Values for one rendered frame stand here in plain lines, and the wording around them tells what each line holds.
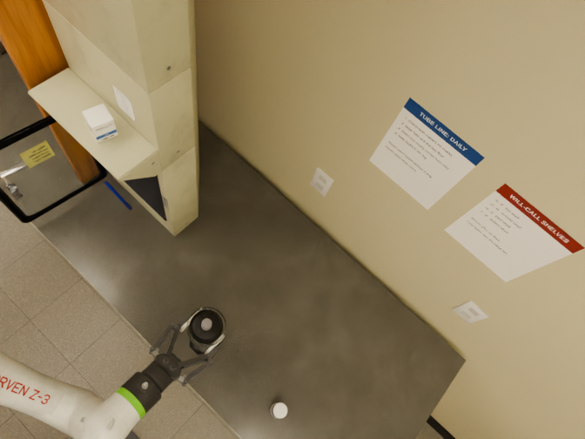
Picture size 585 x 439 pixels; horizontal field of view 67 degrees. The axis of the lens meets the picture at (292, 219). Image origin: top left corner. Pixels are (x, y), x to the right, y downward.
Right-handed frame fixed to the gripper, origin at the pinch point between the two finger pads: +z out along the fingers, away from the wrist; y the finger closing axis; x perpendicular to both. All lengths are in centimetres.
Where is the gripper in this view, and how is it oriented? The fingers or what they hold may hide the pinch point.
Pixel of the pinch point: (205, 330)
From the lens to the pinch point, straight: 133.2
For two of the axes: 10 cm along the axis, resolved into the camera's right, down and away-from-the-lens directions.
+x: -3.7, 5.7, 7.4
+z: 5.6, -5.0, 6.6
